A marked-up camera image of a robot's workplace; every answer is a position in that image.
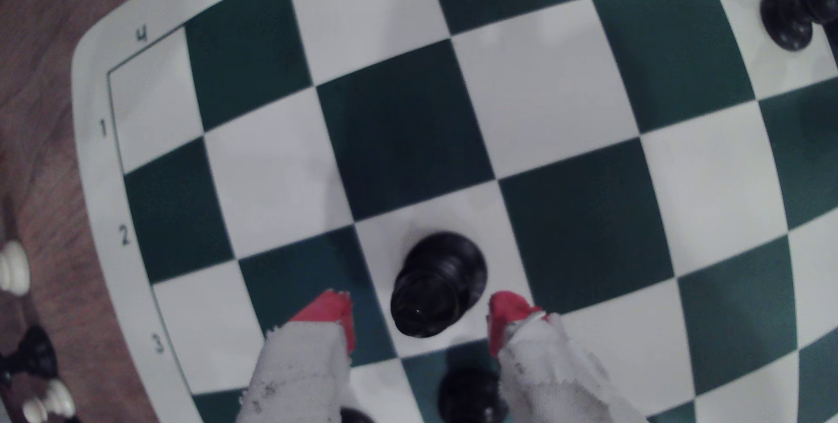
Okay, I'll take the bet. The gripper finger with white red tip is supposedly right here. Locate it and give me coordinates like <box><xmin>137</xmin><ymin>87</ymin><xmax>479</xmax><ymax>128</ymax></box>
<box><xmin>488</xmin><ymin>291</ymin><xmax>649</xmax><ymax>423</ymax></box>
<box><xmin>236</xmin><ymin>290</ymin><xmax>357</xmax><ymax>423</ymax></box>

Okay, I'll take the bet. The white chess pawn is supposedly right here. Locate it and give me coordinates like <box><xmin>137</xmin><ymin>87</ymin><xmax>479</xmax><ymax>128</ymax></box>
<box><xmin>0</xmin><ymin>240</ymin><xmax>31</xmax><ymax>297</ymax></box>
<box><xmin>21</xmin><ymin>378</ymin><xmax>77</xmax><ymax>423</ymax></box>

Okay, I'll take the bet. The green and white chess mat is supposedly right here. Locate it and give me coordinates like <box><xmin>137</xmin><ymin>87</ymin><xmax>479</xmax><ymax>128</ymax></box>
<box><xmin>71</xmin><ymin>0</ymin><xmax>838</xmax><ymax>423</ymax></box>

